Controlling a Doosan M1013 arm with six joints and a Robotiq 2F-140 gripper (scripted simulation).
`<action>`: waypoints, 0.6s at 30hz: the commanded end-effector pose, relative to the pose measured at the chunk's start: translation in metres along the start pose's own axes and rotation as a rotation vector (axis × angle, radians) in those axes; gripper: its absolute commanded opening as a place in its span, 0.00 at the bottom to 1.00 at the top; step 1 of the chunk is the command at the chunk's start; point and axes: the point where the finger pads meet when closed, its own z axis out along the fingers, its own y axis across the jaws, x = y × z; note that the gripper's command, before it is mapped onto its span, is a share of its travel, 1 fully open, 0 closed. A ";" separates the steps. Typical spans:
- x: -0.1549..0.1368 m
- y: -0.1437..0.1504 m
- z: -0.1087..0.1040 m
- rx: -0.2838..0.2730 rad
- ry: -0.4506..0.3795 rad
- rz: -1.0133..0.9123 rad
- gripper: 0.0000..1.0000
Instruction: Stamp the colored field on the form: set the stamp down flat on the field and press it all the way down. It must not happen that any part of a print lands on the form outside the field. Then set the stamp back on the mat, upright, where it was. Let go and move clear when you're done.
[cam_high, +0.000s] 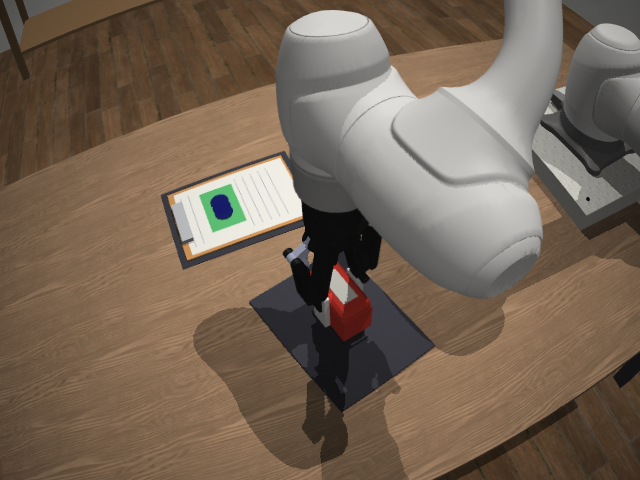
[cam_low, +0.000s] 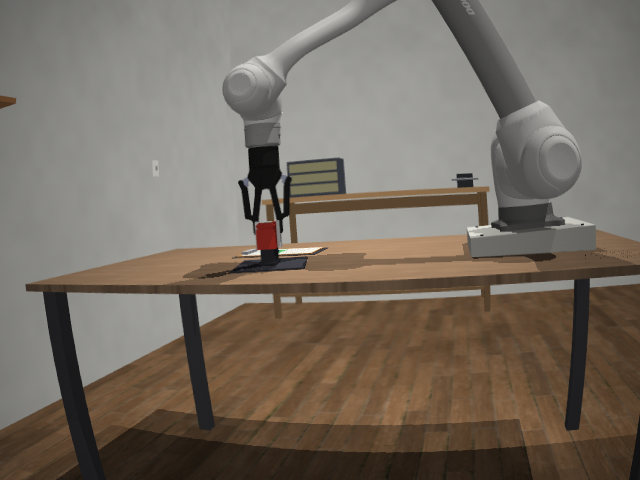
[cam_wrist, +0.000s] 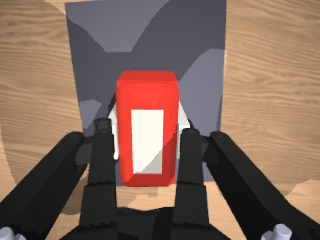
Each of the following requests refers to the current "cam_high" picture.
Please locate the dark blue ink stamp mark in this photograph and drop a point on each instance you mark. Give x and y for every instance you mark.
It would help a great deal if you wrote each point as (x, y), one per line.
(223, 209)
(225, 215)
(219, 201)

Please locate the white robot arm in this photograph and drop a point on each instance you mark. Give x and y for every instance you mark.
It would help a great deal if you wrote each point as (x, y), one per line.
(444, 179)

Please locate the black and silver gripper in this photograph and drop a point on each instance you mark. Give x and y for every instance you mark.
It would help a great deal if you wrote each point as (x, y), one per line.
(319, 226)

